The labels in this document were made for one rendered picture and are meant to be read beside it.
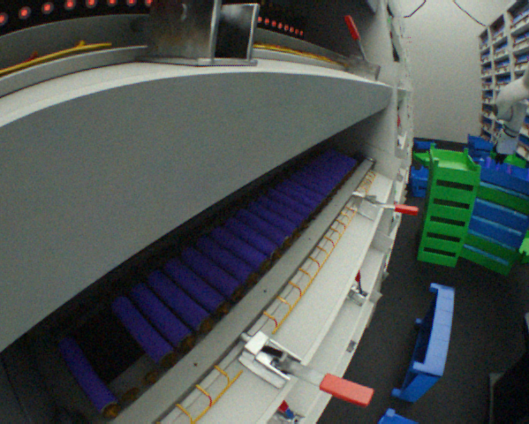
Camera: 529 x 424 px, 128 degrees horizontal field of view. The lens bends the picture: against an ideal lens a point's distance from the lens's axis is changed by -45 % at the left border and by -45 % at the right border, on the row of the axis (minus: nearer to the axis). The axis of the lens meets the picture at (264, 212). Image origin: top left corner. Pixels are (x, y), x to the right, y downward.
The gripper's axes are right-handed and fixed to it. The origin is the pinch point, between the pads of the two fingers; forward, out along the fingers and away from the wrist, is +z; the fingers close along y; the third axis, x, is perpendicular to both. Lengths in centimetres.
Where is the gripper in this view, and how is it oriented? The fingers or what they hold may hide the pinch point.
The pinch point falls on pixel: (499, 159)
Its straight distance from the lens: 126.4
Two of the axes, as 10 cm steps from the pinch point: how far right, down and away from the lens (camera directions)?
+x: 3.0, -8.0, 5.2
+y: 9.0, 0.7, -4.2
